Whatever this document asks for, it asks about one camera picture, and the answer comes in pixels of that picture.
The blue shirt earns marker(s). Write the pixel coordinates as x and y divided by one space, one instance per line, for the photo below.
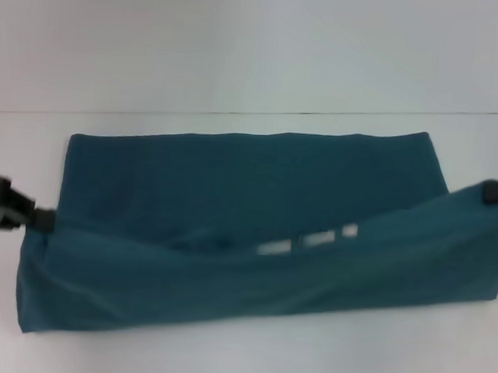
250 237

